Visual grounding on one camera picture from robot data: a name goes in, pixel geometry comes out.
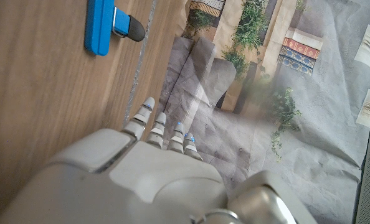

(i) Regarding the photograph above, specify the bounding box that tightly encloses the blue clothespin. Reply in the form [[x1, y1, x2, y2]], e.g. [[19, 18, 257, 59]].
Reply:
[[84, 0, 146, 57]]

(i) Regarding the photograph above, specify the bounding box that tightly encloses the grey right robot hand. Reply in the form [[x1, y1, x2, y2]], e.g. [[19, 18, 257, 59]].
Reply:
[[0, 96, 318, 224]]

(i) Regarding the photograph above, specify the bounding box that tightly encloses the printed building backdrop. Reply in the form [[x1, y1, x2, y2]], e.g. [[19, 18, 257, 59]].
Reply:
[[155, 0, 370, 224]]

